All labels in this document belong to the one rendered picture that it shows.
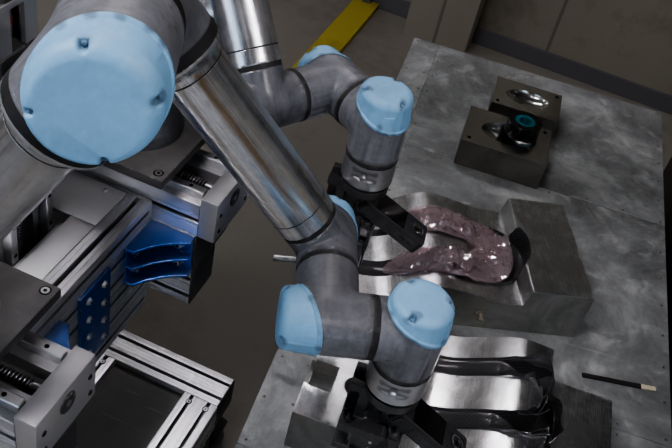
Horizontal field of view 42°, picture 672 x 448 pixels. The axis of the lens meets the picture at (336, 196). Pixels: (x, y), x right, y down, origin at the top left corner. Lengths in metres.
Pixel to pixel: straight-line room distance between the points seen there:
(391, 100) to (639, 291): 0.92
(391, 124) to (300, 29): 2.86
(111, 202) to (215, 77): 0.68
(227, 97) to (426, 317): 0.32
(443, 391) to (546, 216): 0.51
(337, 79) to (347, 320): 0.39
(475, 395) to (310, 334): 0.52
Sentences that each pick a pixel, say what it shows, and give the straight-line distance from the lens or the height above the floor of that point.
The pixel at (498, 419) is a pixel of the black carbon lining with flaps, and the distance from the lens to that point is 1.40.
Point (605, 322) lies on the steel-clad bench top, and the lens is 1.80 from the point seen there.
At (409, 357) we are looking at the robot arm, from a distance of 0.98.
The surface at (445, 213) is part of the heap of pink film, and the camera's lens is 1.70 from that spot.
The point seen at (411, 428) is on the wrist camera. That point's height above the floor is 1.11.
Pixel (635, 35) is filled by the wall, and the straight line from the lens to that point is 4.11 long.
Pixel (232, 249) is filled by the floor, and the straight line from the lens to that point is 2.82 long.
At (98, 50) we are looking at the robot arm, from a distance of 0.71.
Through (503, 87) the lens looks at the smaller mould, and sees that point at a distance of 2.24.
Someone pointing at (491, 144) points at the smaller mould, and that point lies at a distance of 2.01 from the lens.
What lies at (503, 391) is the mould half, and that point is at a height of 0.93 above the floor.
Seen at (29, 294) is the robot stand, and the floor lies 1.04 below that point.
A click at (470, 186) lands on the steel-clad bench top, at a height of 0.80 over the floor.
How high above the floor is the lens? 1.98
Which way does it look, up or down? 40 degrees down
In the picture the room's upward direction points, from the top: 14 degrees clockwise
